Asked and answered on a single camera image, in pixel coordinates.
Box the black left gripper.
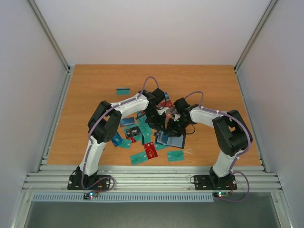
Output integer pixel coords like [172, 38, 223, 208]
[145, 108, 167, 132]

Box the dark blue card holder wallet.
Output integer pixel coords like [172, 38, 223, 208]
[154, 131, 186, 149]

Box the teal vip card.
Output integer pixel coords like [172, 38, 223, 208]
[130, 152, 148, 165]
[167, 151, 185, 162]

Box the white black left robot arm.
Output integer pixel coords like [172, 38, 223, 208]
[75, 88, 166, 190]

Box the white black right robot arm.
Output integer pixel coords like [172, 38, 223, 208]
[165, 98, 253, 189]

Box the black VIP card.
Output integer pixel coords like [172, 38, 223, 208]
[125, 126, 142, 137]

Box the teal VIP card front right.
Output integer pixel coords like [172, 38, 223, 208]
[167, 151, 185, 162]

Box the red card centre front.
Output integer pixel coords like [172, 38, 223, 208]
[143, 142, 158, 160]

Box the blue card with stripe left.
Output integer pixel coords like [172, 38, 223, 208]
[120, 117, 135, 127]

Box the teal card with magnetic stripe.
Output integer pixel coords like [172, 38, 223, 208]
[116, 88, 130, 95]

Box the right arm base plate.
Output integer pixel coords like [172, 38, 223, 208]
[193, 174, 238, 191]

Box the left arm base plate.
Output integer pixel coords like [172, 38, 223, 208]
[67, 174, 113, 191]

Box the aluminium frame post right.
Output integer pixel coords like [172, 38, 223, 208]
[234, 0, 278, 68]

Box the aluminium frame post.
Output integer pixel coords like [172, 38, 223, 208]
[234, 0, 278, 68]
[27, 0, 72, 72]

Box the aluminium frame post left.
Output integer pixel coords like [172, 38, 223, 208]
[27, 0, 72, 72]

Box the grey slotted cable duct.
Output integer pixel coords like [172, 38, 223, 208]
[32, 192, 214, 203]

